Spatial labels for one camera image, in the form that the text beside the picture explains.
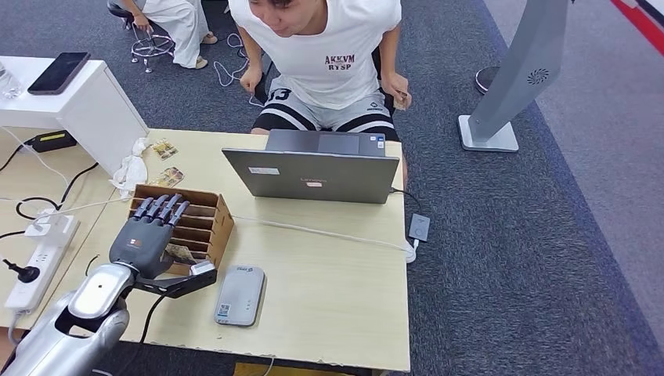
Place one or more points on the person's right hand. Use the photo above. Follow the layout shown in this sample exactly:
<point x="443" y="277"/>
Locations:
<point x="250" y="80"/>

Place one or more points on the person's left hand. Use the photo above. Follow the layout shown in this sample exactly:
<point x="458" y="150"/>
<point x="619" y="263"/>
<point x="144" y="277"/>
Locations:
<point x="397" y="85"/>

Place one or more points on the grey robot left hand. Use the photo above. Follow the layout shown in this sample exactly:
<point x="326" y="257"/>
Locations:
<point x="137" y="244"/>

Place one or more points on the person's left forearm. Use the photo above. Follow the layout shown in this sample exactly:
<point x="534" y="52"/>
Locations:
<point x="389" y="52"/>

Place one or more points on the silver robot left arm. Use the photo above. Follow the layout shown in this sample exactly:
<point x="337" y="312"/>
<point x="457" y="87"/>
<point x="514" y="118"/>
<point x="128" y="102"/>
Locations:
<point x="98" y="293"/>

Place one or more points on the person's right forearm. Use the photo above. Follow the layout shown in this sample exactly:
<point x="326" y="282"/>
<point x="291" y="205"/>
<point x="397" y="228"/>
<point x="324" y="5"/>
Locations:
<point x="252" y="52"/>

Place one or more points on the wooden card holder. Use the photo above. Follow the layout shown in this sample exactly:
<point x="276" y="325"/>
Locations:
<point x="220" y="228"/>

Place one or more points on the seated background person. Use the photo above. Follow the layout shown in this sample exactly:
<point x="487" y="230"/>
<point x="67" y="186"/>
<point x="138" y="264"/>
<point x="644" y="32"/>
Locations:
<point x="179" y="20"/>

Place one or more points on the black office chair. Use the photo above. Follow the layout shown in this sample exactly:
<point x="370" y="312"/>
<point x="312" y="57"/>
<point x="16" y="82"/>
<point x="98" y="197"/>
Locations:
<point x="264" y="93"/>

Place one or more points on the crumpled white tissue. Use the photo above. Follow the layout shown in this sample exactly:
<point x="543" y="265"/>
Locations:
<point x="130" y="171"/>

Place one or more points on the black round base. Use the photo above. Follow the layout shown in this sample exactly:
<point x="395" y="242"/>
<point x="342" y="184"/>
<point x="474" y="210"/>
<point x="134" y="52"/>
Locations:
<point x="485" y="80"/>

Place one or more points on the white charger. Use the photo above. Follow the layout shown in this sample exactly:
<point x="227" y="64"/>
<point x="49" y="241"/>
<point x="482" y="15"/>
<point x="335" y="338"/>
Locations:
<point x="50" y="225"/>

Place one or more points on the chrome base stool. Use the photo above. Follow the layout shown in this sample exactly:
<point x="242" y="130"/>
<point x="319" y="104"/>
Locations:
<point x="150" y="48"/>

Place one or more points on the white power strip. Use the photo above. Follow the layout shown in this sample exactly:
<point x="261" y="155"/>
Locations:
<point x="34" y="275"/>

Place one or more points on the black plug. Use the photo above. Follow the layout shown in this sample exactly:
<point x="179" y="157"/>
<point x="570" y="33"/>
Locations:
<point x="27" y="273"/>

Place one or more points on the grey laptop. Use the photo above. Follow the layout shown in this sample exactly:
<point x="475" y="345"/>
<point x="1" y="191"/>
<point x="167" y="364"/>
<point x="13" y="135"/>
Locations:
<point x="311" y="179"/>

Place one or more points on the grey kiosk stand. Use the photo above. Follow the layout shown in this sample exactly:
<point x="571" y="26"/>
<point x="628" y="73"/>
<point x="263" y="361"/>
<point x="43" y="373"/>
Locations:
<point x="518" y="78"/>

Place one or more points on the black power adapter yellow label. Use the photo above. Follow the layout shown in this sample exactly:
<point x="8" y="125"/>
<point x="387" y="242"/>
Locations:
<point x="53" y="140"/>

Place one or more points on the grey usb hub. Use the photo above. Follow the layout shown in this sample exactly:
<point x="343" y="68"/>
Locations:
<point x="419" y="227"/>

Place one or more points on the white desk stand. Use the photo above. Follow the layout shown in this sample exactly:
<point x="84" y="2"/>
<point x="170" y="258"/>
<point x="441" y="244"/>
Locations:
<point x="78" y="109"/>

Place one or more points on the black smartphone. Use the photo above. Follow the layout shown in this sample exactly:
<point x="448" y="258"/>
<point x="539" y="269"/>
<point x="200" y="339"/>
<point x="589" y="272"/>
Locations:
<point x="58" y="72"/>

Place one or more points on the yellow wooden board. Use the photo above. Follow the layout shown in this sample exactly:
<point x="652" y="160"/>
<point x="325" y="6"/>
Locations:
<point x="290" y="371"/>

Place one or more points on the clear water bottle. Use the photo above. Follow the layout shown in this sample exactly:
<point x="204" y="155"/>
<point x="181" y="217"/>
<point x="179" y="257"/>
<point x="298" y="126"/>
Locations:
<point x="8" y="83"/>

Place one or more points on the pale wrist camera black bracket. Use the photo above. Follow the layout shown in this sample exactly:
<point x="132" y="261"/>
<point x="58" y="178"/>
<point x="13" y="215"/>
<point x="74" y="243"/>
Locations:
<point x="202" y="269"/>

